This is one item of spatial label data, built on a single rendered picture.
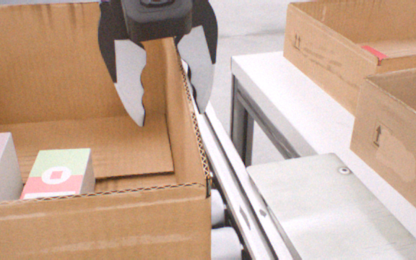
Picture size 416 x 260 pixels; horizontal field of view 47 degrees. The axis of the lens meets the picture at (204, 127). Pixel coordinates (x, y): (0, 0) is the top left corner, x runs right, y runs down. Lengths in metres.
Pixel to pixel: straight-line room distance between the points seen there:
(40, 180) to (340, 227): 0.30
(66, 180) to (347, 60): 0.43
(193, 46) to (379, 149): 0.27
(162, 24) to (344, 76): 0.44
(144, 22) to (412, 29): 0.79
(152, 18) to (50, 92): 0.37
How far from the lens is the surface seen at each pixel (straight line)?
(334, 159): 0.60
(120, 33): 0.41
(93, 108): 0.67
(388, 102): 0.56
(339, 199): 0.54
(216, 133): 0.65
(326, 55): 0.76
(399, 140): 0.55
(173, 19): 0.32
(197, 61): 0.43
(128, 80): 0.43
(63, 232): 0.28
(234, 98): 0.92
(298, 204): 0.53
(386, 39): 1.02
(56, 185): 0.48
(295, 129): 0.67
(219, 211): 0.52
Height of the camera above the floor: 1.08
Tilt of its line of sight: 30 degrees down
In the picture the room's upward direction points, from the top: straight up
